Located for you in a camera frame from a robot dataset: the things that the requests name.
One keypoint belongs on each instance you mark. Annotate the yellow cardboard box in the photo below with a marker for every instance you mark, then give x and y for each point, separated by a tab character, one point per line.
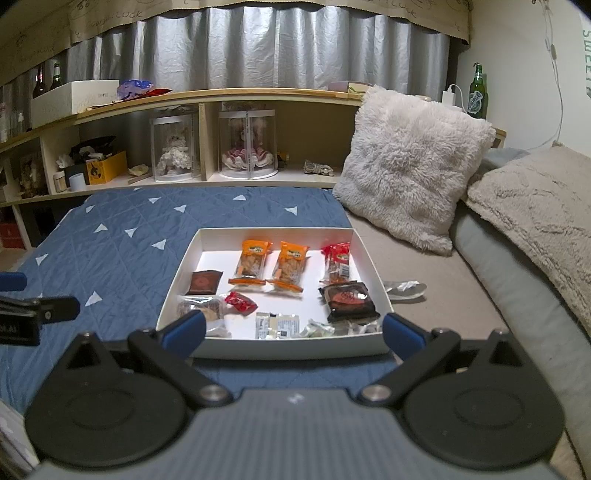
108	168

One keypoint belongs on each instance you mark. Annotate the red snack packet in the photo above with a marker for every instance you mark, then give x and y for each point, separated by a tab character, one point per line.
340	273
338	253

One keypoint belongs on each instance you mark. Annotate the crumpled silver wrapper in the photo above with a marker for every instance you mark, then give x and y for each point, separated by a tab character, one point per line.
406	290

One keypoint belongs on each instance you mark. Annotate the small wooden jar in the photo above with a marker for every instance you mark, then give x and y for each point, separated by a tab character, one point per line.
60	181

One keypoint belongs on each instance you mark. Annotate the seashell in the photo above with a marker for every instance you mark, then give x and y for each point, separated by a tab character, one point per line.
138	170

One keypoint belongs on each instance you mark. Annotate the purple plastic bag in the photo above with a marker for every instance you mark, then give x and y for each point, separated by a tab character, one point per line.
134	89

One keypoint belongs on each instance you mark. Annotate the small red candy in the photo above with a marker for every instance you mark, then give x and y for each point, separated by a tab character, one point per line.
240	303

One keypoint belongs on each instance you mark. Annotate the tall white cardboard box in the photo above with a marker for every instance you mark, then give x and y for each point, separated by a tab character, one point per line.
69	104

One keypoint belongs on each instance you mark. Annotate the grey cushion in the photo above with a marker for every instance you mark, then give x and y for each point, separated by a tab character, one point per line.
517	300

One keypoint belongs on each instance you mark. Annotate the orange snack packet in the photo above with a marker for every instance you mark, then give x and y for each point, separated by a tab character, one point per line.
288	267
249	263

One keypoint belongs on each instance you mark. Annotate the grey curtain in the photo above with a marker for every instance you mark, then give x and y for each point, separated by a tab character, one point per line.
277	46

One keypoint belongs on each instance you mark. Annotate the clear glass jars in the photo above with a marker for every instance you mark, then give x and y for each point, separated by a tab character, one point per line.
10	120

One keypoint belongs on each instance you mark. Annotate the red dress doll in case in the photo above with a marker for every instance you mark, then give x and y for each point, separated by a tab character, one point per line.
247	145

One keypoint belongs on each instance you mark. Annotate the silver white snack packet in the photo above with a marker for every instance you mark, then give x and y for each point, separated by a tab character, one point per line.
277	325

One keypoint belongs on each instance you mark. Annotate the small grey figurine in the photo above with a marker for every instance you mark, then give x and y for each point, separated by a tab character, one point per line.
318	167

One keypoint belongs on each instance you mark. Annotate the green glass bottle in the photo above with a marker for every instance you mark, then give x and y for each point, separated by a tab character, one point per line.
478	94

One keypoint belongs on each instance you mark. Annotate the beige textured pillow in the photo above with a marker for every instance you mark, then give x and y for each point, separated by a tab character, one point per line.
540	207

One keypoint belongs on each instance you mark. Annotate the shallow white cardboard box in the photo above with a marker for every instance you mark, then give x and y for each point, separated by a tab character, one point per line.
272	346

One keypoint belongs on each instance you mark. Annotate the wooden shelf unit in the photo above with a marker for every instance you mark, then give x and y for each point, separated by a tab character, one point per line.
231	99

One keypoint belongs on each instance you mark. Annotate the brown glass bottle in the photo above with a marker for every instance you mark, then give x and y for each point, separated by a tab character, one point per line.
56	76
39	83

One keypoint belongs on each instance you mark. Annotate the small clear snack packet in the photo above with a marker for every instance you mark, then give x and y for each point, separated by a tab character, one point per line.
364	327
317	329

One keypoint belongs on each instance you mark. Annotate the photo frame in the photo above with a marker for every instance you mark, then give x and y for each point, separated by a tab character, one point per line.
32	173

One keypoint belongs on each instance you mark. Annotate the clear packet with beige pastry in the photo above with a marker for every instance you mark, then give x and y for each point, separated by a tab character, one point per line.
216	314

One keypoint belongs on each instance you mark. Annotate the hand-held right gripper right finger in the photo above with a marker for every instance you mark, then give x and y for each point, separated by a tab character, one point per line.
402	334

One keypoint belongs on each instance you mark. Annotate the brown foil snack packet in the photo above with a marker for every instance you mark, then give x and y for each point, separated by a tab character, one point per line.
205	282

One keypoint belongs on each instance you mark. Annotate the white charger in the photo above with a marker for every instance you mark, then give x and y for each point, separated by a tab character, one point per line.
451	97

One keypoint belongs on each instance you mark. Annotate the pink flat box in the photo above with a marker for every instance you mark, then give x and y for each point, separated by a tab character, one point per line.
348	86

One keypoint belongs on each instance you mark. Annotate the white dress doll in case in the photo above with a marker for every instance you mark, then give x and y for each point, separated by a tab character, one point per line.
175	147

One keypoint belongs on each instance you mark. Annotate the beige bed sheet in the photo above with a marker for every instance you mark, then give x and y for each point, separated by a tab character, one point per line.
438	300

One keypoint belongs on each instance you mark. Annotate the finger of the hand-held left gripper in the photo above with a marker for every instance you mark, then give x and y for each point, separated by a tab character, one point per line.
13	281
57	309

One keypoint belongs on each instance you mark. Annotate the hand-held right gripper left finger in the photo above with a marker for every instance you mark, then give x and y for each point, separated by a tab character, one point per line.
184	330

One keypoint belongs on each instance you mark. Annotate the red storage box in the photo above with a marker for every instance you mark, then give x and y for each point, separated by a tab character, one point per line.
9	235

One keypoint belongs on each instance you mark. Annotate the fluffy white pillow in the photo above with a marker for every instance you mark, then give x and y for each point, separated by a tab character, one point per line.
411	170

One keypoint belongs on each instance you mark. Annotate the black packet with red circle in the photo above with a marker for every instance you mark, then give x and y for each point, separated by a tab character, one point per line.
348	302

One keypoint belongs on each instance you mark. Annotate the white cup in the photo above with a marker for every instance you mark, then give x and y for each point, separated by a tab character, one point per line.
77	181

